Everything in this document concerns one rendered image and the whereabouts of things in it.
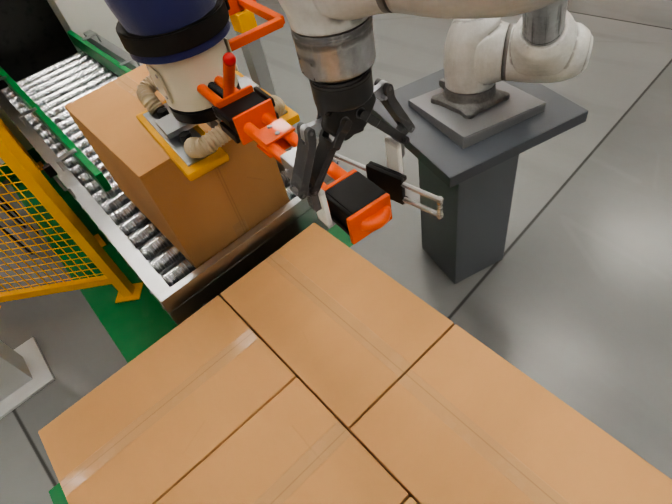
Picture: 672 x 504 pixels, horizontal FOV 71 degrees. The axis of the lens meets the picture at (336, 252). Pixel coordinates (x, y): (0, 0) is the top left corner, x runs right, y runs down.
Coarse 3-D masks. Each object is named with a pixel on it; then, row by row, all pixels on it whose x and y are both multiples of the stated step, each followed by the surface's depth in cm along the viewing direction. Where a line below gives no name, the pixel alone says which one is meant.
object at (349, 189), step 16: (352, 176) 71; (336, 192) 69; (352, 192) 68; (368, 192) 68; (384, 192) 67; (336, 208) 69; (352, 208) 66; (368, 208) 66; (352, 224) 66; (352, 240) 68
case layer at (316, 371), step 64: (320, 256) 151; (192, 320) 143; (256, 320) 139; (320, 320) 135; (384, 320) 132; (448, 320) 128; (128, 384) 132; (192, 384) 129; (256, 384) 125; (320, 384) 122; (384, 384) 119; (448, 384) 117; (512, 384) 114; (64, 448) 123; (128, 448) 120; (192, 448) 117; (256, 448) 114; (320, 448) 112; (384, 448) 109; (448, 448) 107; (512, 448) 105; (576, 448) 103
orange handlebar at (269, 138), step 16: (240, 0) 127; (272, 16) 116; (256, 32) 113; (208, 96) 97; (256, 128) 86; (272, 128) 84; (288, 128) 83; (272, 144) 82; (288, 144) 85; (336, 176) 74; (384, 208) 67; (368, 224) 66; (384, 224) 67
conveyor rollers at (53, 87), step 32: (64, 64) 286; (96, 64) 274; (32, 96) 261; (64, 96) 255; (64, 128) 232; (64, 160) 212; (96, 160) 210; (96, 192) 193; (288, 192) 173; (128, 224) 177; (160, 256) 162
